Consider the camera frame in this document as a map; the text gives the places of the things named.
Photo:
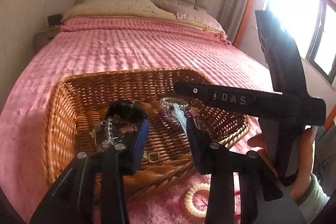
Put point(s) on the grey nightstand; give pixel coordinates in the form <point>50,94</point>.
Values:
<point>44,39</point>

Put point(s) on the pink star charm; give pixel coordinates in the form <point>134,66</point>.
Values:
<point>194,110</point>

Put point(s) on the pink fleece blanket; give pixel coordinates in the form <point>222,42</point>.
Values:
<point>131,45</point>

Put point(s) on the beige folded quilt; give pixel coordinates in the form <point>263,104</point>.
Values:
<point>105,12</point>

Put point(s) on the white wardrobe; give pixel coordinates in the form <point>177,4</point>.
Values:
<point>23,3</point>

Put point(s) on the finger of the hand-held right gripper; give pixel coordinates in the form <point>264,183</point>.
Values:
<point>236,99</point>

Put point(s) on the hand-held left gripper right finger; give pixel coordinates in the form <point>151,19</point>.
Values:
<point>195,145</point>

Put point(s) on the person's right forearm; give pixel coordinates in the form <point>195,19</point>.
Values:
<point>313,195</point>

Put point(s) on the person's right hand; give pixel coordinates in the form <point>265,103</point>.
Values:
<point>304,155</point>

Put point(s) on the white pillow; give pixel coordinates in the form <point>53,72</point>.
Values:
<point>118,2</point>

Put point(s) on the brown wicker basket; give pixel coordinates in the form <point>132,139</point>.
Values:
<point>92,92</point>

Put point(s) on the pink pillow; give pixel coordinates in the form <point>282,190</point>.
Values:
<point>191,15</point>

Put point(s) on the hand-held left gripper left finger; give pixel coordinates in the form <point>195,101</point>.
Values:
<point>139,142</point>

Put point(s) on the window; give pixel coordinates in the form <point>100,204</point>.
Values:
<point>323,50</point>

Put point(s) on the black wrist watch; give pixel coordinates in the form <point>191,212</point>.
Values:
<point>126,111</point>

